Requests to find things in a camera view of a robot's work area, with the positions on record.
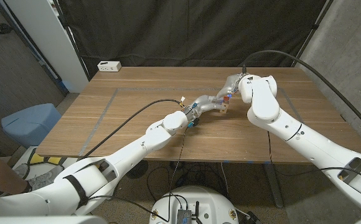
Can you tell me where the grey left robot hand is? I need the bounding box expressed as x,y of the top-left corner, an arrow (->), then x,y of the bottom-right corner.
184,95 -> 225,123

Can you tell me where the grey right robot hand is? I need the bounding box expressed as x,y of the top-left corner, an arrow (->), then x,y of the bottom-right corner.
216,73 -> 246,101

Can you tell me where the grey tape outline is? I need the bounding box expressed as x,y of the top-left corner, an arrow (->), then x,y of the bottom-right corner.
77,87 -> 327,164

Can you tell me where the black backdrop curtain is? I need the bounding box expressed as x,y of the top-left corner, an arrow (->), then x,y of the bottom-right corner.
57,0 -> 335,78

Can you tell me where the round black floor fan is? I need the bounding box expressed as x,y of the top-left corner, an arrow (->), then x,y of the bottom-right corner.
126,160 -> 149,180

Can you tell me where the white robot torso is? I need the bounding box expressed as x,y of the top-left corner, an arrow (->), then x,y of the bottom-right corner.
149,185 -> 240,224

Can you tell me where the black backdrop stand pole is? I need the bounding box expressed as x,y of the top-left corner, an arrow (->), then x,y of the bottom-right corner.
52,0 -> 91,82
291,0 -> 336,68

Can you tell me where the white power strip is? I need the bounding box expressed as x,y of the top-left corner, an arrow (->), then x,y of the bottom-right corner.
96,60 -> 123,73

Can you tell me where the grey table leg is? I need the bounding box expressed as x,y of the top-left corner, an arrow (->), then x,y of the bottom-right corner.
263,164 -> 284,208

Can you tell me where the grey electronics box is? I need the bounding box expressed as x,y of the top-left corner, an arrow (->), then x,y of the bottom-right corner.
176,208 -> 194,224

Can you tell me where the white cabinet panel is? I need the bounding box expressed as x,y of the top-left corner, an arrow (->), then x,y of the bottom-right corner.
4,0 -> 90,93

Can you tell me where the blue-grey plastic bin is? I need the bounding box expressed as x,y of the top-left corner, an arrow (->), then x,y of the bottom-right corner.
1,103 -> 62,149

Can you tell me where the grey sneaker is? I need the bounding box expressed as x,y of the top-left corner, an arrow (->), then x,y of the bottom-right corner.
12,164 -> 57,191

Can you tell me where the thin black left arm wire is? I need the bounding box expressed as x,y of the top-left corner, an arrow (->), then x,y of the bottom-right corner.
87,126 -> 190,223

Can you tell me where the thin black arm wire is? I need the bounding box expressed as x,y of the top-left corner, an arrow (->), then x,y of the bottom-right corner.
87,126 -> 190,223
266,130 -> 361,203

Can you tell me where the black floor cable bundle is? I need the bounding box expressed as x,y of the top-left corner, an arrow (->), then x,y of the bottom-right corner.
146,161 -> 231,203

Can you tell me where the thin black right arm wire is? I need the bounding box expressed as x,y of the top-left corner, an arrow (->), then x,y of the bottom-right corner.
266,130 -> 361,203

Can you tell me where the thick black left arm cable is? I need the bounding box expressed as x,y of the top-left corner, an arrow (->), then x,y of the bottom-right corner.
79,98 -> 184,162

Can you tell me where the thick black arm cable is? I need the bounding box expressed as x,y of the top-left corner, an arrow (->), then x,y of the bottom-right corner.
241,50 -> 361,139
79,98 -> 184,162

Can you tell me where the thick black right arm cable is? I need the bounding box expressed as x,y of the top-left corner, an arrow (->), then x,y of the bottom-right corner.
241,50 -> 361,139

